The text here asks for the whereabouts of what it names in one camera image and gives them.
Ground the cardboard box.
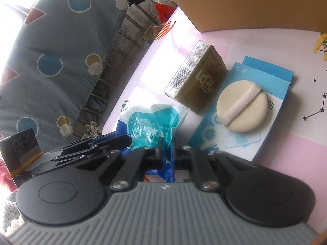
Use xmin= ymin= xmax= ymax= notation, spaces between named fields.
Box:
xmin=159 ymin=0 xmax=327 ymax=33

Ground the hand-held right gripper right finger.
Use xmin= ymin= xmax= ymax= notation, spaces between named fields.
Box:
xmin=176 ymin=145 xmax=256 ymax=192

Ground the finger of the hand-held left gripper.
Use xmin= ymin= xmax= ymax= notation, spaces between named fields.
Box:
xmin=72 ymin=135 xmax=133 ymax=150
xmin=52 ymin=144 xmax=120 ymax=162

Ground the metal railing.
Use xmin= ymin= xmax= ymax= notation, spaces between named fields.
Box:
xmin=77 ymin=5 xmax=164 ymax=133

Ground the beige shoe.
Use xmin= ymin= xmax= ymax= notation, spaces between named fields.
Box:
xmin=143 ymin=26 xmax=157 ymax=42

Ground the blue wet wipes pack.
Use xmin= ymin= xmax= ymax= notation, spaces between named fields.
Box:
xmin=116 ymin=99 xmax=191 ymax=183

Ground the blue patterned quilt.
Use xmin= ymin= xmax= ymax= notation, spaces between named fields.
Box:
xmin=0 ymin=0 xmax=143 ymax=151

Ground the brown tissue pack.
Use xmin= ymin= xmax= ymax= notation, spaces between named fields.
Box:
xmin=163 ymin=40 xmax=228 ymax=114

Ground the person's left forearm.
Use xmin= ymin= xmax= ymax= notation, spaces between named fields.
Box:
xmin=0 ymin=191 xmax=24 ymax=225

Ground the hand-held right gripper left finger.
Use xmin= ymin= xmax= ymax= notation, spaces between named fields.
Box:
xmin=74 ymin=140 xmax=166 ymax=192

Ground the round beige powder puff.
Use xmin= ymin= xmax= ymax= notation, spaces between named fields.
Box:
xmin=217 ymin=80 xmax=269 ymax=133

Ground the small red plastic bag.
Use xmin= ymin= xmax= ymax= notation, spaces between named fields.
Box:
xmin=153 ymin=2 xmax=177 ymax=16

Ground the blue bandage box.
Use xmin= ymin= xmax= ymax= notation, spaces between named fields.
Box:
xmin=188 ymin=55 xmax=296 ymax=162

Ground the person's red garment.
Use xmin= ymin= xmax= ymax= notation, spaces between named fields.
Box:
xmin=0 ymin=161 xmax=16 ymax=192

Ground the pink printed tablecloth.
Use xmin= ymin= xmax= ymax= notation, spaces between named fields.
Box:
xmin=102 ymin=5 xmax=327 ymax=235

